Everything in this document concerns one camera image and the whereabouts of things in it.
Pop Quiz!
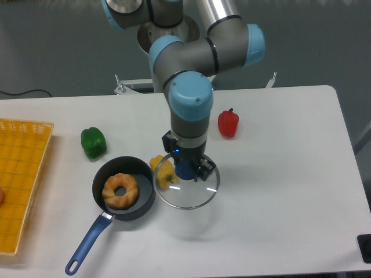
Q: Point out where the green bell pepper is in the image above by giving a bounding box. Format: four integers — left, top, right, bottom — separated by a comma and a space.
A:
81, 127, 107, 160

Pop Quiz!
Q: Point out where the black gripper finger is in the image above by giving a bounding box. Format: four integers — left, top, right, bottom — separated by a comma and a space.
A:
162, 130, 176, 153
194, 158, 216, 181

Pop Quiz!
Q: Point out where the glass pot lid blue knob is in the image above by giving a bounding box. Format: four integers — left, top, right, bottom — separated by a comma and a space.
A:
152, 152, 220, 210

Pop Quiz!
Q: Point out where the glazed ring bread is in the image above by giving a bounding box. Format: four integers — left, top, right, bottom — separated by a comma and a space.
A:
102, 173, 139, 210

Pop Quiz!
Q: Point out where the yellow woven basket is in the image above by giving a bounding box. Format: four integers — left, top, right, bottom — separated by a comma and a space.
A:
1, 118, 54, 256

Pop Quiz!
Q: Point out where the red bell pepper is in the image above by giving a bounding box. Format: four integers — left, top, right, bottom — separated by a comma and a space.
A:
217, 108, 239, 138

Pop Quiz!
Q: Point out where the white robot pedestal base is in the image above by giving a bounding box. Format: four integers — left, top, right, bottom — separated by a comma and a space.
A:
136, 14, 201, 94

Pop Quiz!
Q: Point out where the dark pot blue handle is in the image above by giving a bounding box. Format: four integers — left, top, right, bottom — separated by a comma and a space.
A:
65, 156, 156, 276

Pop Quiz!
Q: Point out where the black floor cable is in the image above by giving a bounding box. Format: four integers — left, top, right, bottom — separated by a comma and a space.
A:
0, 89, 53, 98

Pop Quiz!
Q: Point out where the black device at table edge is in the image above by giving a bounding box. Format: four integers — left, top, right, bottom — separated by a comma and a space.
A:
357, 234, 371, 264

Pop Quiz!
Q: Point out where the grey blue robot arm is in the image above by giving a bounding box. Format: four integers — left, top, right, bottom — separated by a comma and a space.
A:
102, 1, 265, 180

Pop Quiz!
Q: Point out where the yellow bell pepper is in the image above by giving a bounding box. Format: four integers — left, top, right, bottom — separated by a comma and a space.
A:
150, 155, 179, 190

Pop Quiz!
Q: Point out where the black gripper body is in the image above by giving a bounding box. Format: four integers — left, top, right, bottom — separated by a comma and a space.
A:
172, 135, 207, 171

